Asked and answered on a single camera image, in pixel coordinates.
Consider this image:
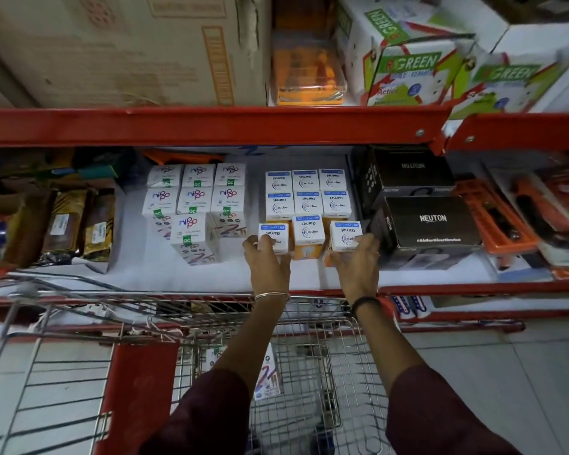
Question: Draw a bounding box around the person's left hand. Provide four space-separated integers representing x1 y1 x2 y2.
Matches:
243 234 293 297

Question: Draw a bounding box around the person's right hand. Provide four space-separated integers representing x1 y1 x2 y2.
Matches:
329 233 381 304

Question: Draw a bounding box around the white bulb box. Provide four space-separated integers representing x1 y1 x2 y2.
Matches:
258 223 290 256
329 220 364 254

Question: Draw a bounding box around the person's right forearm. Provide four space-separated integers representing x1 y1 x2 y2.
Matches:
351 298 522 455

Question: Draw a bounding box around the person's left forearm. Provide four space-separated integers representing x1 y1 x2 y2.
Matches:
140 294 291 455

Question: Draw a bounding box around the black wrist band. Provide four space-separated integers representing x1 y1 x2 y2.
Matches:
350 296 383 318

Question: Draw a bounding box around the group of white-orange lamp cartons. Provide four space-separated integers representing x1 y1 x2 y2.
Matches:
265 167 354 261

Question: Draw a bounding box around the blue red striped packet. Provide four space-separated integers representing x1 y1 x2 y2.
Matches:
391 295 428 321

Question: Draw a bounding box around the black cardboard box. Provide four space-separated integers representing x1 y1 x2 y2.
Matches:
355 146 456 215
369 196 484 271

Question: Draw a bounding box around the group of white green-label cartons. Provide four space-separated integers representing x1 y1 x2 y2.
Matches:
141 163 248 267

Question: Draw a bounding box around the white red-swirl box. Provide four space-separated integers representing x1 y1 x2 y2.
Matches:
208 343 284 403

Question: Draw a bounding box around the red metal shelf beam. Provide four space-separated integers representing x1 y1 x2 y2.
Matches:
0 278 569 333
0 106 569 154

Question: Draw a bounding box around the white shelf liner sheet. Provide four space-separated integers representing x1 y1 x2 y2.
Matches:
108 146 499 293

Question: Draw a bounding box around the flat orange packet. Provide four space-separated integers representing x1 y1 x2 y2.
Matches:
141 148 229 167

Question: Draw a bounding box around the orange tool blister pack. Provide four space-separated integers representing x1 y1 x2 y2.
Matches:
454 177 541 256
506 167 569 271

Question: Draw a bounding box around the brown gold packet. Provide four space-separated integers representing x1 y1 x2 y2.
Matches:
40 188 89 267
4 188 54 269
82 188 117 264

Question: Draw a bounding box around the clear orange plastic pack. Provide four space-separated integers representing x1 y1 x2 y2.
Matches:
271 27 350 107

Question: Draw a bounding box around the red cart seat flap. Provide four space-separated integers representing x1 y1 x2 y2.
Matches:
94 337 181 455

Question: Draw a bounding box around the white green printed box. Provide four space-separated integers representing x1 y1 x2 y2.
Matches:
336 0 478 107
448 22 569 121

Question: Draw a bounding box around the large brown cardboard carton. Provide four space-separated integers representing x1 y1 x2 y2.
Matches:
0 0 272 110

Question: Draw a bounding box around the wire shopping cart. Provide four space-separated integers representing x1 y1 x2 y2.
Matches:
0 272 395 455

